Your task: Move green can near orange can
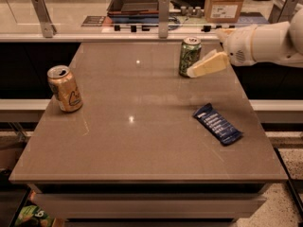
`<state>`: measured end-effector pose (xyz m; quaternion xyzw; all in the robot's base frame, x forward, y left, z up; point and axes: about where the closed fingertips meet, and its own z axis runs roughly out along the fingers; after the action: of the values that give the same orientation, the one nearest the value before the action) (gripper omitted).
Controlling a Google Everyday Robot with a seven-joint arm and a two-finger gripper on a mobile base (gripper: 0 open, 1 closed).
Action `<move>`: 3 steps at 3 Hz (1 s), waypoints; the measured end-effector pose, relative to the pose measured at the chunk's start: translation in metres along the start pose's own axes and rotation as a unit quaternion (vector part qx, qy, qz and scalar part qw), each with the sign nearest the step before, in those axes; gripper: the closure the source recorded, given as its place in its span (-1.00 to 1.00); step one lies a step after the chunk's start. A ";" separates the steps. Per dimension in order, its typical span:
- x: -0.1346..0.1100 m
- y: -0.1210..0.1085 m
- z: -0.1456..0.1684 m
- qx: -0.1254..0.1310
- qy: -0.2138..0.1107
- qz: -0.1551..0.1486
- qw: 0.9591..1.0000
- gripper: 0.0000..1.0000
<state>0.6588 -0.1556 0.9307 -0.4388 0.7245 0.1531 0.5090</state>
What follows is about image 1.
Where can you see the green soda can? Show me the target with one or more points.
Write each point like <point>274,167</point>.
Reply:
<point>190,53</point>

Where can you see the orange soda can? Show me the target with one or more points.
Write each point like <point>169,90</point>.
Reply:
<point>64,87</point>

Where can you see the right metal bracket post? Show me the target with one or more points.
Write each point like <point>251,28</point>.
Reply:
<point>284,10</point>

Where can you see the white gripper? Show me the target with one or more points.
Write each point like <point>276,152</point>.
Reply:
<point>239,45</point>

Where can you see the blue snack bar wrapper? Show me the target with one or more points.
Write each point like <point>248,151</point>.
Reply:
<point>217,125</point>

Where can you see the metal bracket post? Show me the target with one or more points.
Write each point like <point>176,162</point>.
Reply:
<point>47,27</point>
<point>284,10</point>
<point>163,27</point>

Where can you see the cardboard box with label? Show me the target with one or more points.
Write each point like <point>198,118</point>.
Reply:
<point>222,11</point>

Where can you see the left metal bracket post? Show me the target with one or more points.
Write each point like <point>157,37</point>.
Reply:
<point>47,27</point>

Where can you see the center metal bracket post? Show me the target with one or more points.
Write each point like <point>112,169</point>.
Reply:
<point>163,27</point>

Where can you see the green snack bag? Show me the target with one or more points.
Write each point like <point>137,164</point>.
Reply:
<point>33,216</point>

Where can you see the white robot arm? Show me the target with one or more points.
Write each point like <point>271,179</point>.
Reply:
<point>279,43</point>

